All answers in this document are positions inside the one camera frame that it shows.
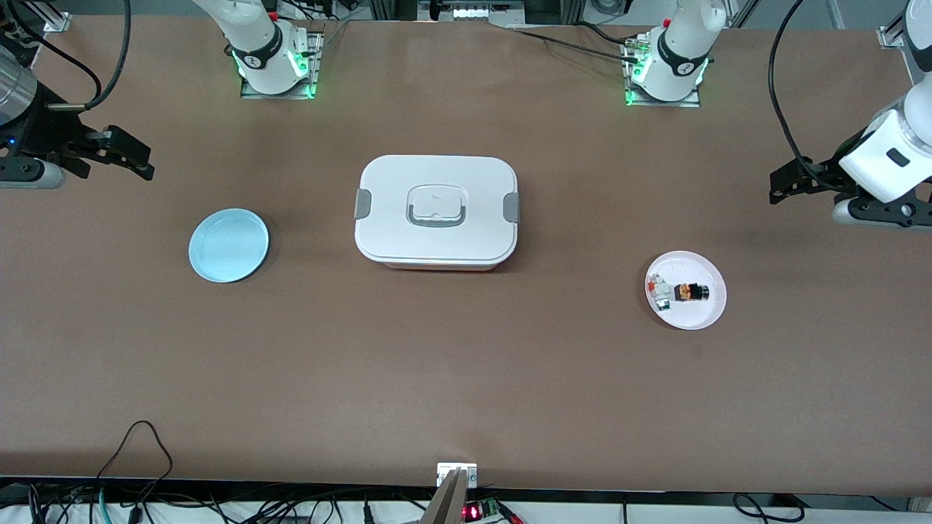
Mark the light blue plate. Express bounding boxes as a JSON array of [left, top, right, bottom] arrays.
[[189, 208, 270, 284]]

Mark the pale pink plate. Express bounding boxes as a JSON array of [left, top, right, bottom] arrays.
[[645, 250, 728, 331]]

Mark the white lidded lunch box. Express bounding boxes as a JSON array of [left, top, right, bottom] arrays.
[[354, 154, 521, 272]]

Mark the white lit panel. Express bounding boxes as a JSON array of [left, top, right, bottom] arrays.
[[451, 4, 523, 21]]

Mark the circuit board with red LED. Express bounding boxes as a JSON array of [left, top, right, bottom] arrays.
[[462, 496, 505, 522]]

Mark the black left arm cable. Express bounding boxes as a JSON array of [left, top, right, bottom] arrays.
[[769, 0, 856, 194]]

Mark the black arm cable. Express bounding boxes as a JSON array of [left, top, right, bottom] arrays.
[[0, 0, 133, 112], [769, 0, 856, 194]]

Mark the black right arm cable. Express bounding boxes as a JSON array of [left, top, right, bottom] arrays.
[[0, 0, 133, 112]]

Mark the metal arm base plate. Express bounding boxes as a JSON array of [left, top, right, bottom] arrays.
[[623, 35, 702, 109], [240, 22, 325, 100]]

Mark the black base power cable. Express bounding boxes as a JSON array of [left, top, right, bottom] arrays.
[[508, 24, 646, 60]]

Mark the thin black looped cable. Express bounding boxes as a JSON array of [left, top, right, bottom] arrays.
[[95, 420, 175, 497]]

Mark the black coiled cable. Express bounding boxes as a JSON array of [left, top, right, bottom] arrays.
[[731, 493, 806, 524]]

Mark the small metal edge bracket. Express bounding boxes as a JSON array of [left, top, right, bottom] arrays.
[[436, 462, 478, 489]]

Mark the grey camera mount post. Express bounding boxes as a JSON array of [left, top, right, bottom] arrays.
[[419, 468, 471, 524]]

